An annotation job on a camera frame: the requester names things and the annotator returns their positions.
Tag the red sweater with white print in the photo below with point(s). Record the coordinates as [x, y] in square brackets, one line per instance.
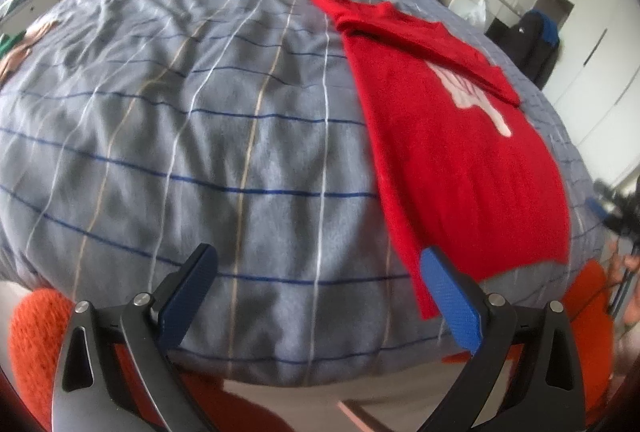
[450, 151]

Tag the green cloth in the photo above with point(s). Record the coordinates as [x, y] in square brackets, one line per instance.
[10, 44]

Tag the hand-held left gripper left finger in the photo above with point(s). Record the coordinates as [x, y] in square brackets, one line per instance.
[187, 294]

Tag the white wardrobe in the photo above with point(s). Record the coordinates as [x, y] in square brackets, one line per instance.
[595, 61]

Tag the grey plaid blanket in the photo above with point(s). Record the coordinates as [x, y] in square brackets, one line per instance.
[200, 111]

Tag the blue cloth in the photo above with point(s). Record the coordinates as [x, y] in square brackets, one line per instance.
[547, 29]

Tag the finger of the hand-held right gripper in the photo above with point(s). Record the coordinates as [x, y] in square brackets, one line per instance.
[599, 207]

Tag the person's right hand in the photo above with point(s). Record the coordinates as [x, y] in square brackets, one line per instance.
[629, 264]

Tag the white plastic bag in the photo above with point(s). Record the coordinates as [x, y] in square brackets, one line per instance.
[475, 11]

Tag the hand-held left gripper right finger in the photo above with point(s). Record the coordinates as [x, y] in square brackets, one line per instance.
[450, 299]

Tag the brown cloth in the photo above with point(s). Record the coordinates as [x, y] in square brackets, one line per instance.
[30, 39]

